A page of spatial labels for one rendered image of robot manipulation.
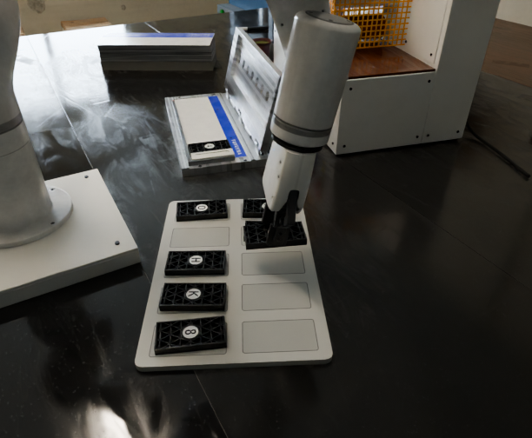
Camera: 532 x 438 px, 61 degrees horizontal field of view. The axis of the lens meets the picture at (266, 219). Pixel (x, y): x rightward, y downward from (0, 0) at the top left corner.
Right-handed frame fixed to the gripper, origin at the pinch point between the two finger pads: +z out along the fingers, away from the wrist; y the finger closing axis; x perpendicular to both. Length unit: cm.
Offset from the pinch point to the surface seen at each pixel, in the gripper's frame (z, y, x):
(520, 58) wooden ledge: -14, -107, 111
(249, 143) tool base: 6.8, -43.2, 1.2
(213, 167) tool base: 9.1, -33.4, -7.7
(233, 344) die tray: 9.6, 16.3, -6.4
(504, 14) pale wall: -22, -169, 139
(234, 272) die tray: 9.3, 1.5, -5.3
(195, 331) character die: 9.5, 14.3, -11.7
